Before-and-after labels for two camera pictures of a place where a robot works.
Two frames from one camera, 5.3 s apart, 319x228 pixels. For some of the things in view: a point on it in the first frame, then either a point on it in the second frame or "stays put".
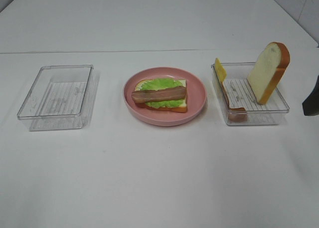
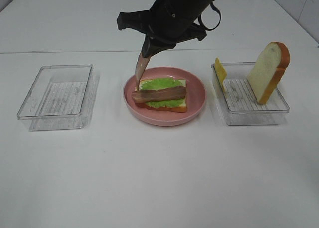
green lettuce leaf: x=159 y=83 stays put
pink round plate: x=197 y=96 stays put
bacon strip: x=167 y=94 stays put
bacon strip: x=238 y=114 -> x=141 y=64
